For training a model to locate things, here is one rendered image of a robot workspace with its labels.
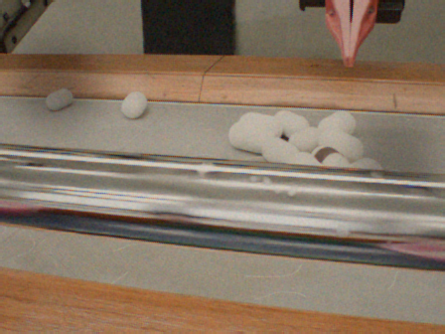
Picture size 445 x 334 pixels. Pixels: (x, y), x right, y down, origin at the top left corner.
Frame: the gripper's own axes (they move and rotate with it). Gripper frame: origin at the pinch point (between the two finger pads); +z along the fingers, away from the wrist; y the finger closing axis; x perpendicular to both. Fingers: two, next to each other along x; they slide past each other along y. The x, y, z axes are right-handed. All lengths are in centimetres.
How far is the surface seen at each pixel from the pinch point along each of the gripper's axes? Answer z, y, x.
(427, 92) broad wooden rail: 0.9, 7.2, 4.0
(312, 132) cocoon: 10.1, -2.3, -4.0
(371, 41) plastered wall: -125, 12, 150
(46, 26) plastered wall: -121, -147, 135
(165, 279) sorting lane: 23.4, -7.8, -13.3
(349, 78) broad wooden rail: -0.4, 0.1, 4.0
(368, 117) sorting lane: 4.3, 1.9, 3.3
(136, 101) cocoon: 6.0, -17.9, -0.6
